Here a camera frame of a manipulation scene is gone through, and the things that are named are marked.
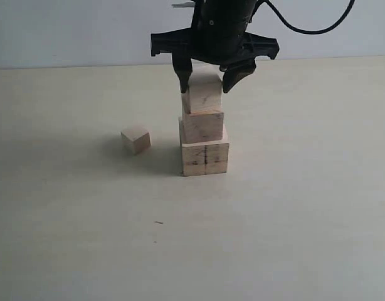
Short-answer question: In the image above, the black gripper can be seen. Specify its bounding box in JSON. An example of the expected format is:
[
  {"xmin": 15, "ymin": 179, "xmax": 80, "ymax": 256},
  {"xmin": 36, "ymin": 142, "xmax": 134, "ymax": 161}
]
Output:
[{"xmin": 150, "ymin": 0, "xmax": 280, "ymax": 93}]

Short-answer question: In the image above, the light wooden cube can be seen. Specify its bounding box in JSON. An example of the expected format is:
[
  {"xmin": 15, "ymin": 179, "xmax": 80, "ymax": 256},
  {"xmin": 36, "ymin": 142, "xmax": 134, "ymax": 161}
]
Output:
[{"xmin": 185, "ymin": 70, "xmax": 222, "ymax": 114}]

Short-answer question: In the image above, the medium wooden cube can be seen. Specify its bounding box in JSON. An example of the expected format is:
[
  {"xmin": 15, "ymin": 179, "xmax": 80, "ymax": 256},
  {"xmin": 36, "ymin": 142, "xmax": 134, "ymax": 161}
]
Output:
[{"xmin": 182, "ymin": 99, "xmax": 224, "ymax": 143}]

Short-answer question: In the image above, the large wooden cube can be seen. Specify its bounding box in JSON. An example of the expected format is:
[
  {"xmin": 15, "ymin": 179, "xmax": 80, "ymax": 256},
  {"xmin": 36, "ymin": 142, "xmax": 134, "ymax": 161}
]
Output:
[{"xmin": 178, "ymin": 117, "xmax": 229, "ymax": 176}]

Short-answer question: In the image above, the small wooden cube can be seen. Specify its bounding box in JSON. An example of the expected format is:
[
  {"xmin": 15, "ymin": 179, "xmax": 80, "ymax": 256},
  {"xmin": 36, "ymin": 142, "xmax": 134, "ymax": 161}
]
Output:
[{"xmin": 120, "ymin": 125, "xmax": 151, "ymax": 155}]

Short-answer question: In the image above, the black round cable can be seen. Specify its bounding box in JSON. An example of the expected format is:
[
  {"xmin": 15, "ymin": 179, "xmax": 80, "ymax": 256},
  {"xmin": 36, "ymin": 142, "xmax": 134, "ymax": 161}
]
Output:
[{"xmin": 261, "ymin": 0, "xmax": 356, "ymax": 34}]

